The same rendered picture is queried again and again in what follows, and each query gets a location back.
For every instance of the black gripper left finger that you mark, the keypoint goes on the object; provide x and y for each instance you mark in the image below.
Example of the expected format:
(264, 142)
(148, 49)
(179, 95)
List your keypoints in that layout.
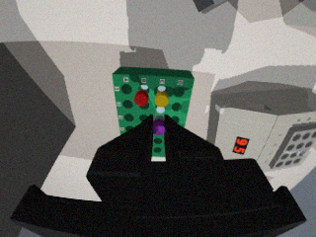
(136, 143)

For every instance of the green tube rack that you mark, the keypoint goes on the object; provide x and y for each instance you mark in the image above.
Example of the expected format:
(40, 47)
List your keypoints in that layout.
(131, 115)

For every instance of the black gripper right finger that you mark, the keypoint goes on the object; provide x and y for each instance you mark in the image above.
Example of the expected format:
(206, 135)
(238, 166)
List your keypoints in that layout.
(183, 145)

